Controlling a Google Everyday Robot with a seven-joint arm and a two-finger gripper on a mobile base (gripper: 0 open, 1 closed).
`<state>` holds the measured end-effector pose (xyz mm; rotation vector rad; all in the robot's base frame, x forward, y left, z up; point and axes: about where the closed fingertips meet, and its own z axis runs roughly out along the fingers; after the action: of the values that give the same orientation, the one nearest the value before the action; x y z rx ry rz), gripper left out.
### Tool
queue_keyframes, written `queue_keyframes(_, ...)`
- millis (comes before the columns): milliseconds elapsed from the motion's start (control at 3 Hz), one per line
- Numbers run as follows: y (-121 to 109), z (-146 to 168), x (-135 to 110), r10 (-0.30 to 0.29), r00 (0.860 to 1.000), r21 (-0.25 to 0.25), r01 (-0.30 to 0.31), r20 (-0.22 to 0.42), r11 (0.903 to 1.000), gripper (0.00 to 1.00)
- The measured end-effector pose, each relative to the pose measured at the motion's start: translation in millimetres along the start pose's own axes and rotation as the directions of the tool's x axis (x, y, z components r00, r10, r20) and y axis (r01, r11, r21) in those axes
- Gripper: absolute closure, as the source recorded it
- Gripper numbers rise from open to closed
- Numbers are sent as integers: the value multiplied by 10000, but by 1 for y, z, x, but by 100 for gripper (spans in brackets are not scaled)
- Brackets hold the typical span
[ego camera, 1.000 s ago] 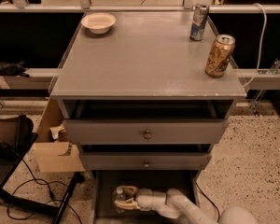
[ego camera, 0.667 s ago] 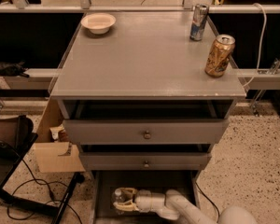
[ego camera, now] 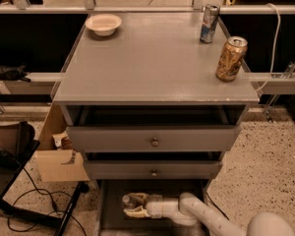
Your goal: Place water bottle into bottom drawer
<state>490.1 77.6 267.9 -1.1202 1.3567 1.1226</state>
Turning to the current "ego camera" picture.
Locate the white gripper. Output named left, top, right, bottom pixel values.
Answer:
left=124, top=193, right=163, bottom=218

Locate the clear plastic water bottle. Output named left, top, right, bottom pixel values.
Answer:
left=122, top=195, right=144, bottom=208

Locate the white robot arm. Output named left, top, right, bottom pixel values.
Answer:
left=122, top=193, right=295, bottom=236

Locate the grey bottom drawer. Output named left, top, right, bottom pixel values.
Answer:
left=94, top=180, right=210, bottom=236

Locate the grey drawer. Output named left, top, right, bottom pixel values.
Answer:
left=84, top=160, right=222, bottom=180
left=94, top=180, right=210, bottom=236
left=67, top=126, right=241, bottom=152

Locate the grey middle drawer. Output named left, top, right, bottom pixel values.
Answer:
left=84, top=160, right=222, bottom=180

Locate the grey top drawer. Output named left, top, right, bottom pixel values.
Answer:
left=67, top=126, right=241, bottom=152

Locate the grey drawer cabinet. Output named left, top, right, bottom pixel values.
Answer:
left=53, top=11, right=261, bottom=236

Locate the cardboard box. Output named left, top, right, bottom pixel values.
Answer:
left=35, top=104, right=89, bottom=182

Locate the black folding chair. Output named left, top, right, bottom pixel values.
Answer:
left=0, top=122, right=89, bottom=236

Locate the gold soda can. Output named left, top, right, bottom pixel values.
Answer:
left=215, top=36, right=248, bottom=82

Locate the white paper bowl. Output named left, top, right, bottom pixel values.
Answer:
left=85, top=14, right=122, bottom=36

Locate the silver blue energy drink can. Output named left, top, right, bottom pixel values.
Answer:
left=200, top=4, right=220, bottom=43

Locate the black floor cable right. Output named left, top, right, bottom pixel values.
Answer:
left=205, top=191, right=229, bottom=219

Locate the black floor cable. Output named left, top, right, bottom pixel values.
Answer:
left=7, top=167, right=89, bottom=236
left=205, top=191, right=229, bottom=219

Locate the black floor cable left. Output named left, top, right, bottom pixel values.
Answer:
left=7, top=167, right=89, bottom=236

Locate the black object on rail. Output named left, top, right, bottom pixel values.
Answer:
left=0, top=65, right=30, bottom=83

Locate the white hanging cable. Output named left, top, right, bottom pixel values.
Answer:
left=255, top=2, right=282, bottom=93

